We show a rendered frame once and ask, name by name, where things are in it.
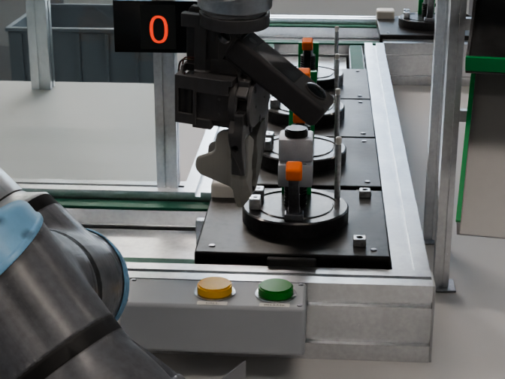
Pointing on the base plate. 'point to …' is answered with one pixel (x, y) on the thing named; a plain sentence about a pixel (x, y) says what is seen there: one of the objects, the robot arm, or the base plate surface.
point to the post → (166, 120)
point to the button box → (214, 319)
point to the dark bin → (486, 38)
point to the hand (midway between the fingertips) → (249, 194)
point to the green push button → (275, 289)
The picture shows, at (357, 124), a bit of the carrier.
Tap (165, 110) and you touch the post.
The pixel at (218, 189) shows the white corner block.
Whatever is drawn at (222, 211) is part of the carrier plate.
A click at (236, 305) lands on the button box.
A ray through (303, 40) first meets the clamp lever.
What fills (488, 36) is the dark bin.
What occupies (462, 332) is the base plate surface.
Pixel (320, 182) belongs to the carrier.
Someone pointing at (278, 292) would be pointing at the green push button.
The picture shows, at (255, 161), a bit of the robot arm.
